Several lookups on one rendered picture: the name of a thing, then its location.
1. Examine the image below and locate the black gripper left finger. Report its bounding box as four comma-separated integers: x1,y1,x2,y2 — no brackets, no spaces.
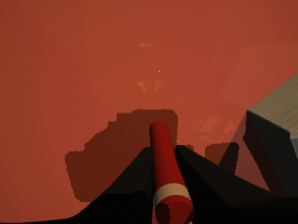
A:
21,147,154,224

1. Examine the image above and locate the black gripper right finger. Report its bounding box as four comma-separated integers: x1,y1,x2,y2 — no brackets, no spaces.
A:
176,145,298,224

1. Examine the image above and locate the red peg with white band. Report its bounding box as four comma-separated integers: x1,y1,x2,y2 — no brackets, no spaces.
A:
149,120,196,224

